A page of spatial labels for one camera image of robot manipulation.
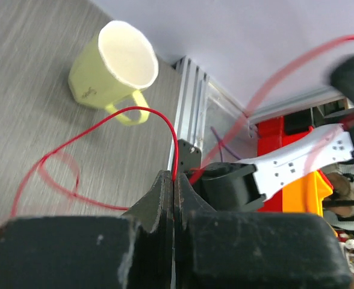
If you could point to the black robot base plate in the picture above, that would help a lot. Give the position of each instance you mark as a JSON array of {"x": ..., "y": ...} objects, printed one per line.
[{"x": 189, "y": 157}]

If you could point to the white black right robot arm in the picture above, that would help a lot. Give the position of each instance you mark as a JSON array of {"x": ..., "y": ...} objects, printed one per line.
[{"x": 245, "y": 185}]

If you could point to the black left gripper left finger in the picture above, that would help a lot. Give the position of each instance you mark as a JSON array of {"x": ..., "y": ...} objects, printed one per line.
[{"x": 129, "y": 251}]

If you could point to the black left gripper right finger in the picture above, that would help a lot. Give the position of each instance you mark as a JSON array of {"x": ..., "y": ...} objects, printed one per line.
[{"x": 219, "y": 249}]

